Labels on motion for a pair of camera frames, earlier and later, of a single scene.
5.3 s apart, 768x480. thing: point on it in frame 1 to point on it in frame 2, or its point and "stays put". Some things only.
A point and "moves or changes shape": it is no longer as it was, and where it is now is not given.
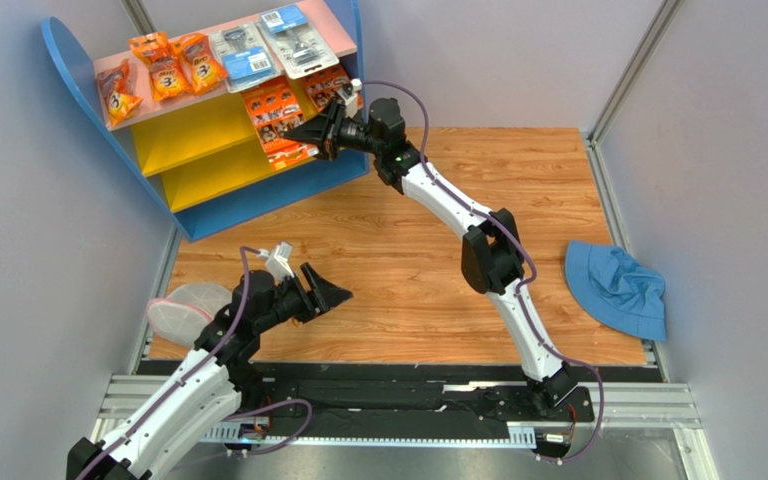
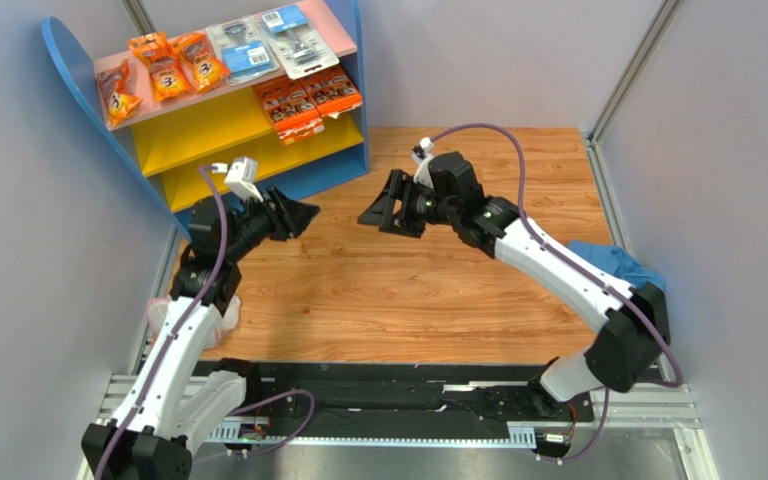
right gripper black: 334,130 to 402,205
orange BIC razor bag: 119,93 stays put
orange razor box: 274,109 moves or changes shape
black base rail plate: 406,393 stays put
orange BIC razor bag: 199,63 stays put
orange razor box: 323,87 stays put
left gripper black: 322,296 to 289,218
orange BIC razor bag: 168,79 stays put
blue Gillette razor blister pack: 298,48 stays put
